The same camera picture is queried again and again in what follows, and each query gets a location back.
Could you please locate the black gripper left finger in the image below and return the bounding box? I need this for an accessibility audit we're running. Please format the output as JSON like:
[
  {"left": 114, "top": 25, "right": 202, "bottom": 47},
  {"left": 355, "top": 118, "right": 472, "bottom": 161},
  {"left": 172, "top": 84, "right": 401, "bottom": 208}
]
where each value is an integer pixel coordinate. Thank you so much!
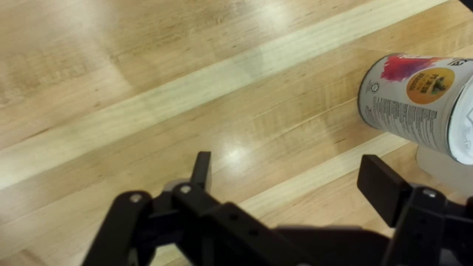
[{"left": 80, "top": 149, "right": 279, "bottom": 266}]

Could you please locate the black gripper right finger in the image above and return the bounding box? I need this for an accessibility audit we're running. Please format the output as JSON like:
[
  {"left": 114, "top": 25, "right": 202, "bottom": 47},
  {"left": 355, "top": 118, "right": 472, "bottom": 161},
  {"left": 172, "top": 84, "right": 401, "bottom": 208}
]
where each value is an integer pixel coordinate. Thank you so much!
[{"left": 355, "top": 152, "right": 473, "bottom": 266}]

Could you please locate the white labelled yogurt container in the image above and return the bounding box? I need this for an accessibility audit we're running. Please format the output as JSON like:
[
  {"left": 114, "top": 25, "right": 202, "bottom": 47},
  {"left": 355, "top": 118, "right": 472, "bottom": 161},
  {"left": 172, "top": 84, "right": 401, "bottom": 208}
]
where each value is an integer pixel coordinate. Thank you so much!
[{"left": 357, "top": 51, "right": 473, "bottom": 167}]

